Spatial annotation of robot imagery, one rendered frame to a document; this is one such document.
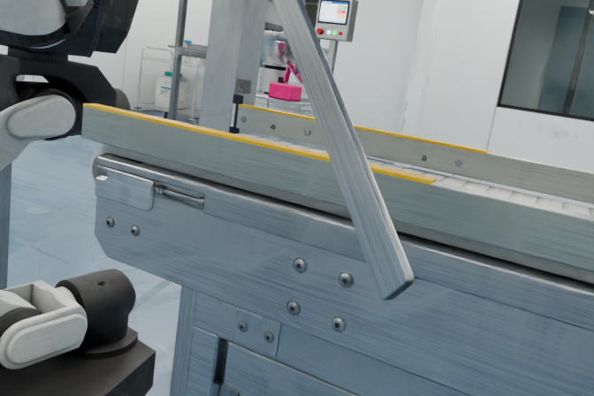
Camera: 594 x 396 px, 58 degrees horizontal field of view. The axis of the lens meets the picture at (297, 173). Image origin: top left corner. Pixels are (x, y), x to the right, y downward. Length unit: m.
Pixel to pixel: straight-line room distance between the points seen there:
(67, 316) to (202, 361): 0.84
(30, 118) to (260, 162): 0.82
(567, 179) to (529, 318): 0.27
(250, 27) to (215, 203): 0.39
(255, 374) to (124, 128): 0.27
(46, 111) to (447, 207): 0.97
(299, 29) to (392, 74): 5.41
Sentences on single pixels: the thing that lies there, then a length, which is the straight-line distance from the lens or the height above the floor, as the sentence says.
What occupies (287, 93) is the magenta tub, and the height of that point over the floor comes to 0.80.
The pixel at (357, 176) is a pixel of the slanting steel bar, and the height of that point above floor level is 0.90.
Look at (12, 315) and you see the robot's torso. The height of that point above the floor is 0.35.
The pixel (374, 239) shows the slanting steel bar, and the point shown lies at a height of 0.88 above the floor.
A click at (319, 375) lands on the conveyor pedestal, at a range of 0.51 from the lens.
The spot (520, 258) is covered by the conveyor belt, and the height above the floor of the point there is 0.85.
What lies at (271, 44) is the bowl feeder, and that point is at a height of 1.06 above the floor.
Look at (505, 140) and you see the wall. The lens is 5.44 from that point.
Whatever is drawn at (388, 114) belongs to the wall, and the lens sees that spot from 5.78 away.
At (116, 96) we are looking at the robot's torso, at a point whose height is 0.83.
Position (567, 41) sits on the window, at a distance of 5.41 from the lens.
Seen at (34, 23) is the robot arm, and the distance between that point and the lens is 0.90.
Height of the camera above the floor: 0.96
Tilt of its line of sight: 11 degrees down
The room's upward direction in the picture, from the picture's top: 8 degrees clockwise
